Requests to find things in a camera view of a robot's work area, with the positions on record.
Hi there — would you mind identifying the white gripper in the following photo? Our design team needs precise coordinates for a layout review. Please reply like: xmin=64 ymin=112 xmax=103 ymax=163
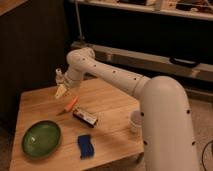
xmin=54 ymin=72 xmax=81 ymax=99

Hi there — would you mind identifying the black and white box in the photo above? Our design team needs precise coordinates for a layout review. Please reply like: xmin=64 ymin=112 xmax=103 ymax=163
xmin=73 ymin=107 xmax=98 ymax=128

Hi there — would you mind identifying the long grey case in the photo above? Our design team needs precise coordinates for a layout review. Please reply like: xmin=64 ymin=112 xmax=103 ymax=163
xmin=71 ymin=41 xmax=213 ymax=82

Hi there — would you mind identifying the white paper cup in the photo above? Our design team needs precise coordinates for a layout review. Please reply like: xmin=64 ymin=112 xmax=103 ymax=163
xmin=129 ymin=110 xmax=142 ymax=133

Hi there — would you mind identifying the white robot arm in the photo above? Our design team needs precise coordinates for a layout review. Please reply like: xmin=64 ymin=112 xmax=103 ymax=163
xmin=56 ymin=47 xmax=200 ymax=171

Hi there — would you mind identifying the blue sponge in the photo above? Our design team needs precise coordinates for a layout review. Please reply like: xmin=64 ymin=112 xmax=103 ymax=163
xmin=77 ymin=134 xmax=94 ymax=159

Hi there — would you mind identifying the green ceramic bowl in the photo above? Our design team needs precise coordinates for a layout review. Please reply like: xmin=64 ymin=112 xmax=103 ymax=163
xmin=21 ymin=120 xmax=61 ymax=159

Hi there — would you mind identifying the small white bottle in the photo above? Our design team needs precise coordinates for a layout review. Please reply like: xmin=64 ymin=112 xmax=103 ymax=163
xmin=55 ymin=68 xmax=64 ymax=84

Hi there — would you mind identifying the cluttered upper shelf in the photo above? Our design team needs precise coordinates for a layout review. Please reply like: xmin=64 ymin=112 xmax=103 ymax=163
xmin=68 ymin=0 xmax=213 ymax=21

